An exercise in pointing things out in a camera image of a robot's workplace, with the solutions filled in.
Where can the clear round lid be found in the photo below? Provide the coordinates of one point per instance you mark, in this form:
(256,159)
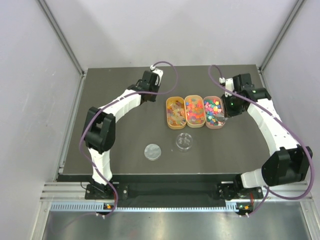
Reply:
(152,152)

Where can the left aluminium frame post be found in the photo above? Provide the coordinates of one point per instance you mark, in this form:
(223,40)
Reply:
(60,35)

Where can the right aluminium frame post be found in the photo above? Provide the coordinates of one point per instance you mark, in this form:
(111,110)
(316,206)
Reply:
(289,20)

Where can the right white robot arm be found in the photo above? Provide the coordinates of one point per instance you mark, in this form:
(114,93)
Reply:
(288,162)

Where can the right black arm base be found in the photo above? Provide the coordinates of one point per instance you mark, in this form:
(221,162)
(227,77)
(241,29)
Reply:
(235,190)

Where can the orange tray yellow gummies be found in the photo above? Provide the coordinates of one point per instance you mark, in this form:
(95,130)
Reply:
(175,113)

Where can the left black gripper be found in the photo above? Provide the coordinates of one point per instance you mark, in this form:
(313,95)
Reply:
(149,81)

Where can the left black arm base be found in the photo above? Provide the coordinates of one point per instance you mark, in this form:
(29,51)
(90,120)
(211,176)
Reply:
(96,191)

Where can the aluminium front rail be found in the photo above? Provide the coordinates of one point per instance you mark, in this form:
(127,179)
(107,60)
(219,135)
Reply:
(72,191)

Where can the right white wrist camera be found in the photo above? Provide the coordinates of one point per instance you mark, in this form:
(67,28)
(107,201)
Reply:
(228,84)

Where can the silver metal scoop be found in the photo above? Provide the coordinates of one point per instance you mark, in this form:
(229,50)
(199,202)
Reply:
(220,117)

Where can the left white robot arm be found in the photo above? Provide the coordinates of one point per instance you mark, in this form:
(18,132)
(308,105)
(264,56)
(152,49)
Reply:
(100,123)

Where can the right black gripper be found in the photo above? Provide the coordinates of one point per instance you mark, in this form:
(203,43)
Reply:
(229,113)

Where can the black base crossbar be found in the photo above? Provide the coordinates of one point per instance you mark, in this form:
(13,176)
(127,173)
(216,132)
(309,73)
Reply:
(135,189)

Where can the clear round jar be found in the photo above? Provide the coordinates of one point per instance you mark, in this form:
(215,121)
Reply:
(184,142)

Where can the aluminium frame post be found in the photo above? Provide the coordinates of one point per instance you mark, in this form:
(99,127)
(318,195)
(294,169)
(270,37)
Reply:
(60,35)
(289,20)

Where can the pink tray colourful candies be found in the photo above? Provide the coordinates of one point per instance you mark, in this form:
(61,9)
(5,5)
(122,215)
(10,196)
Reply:
(212,106)

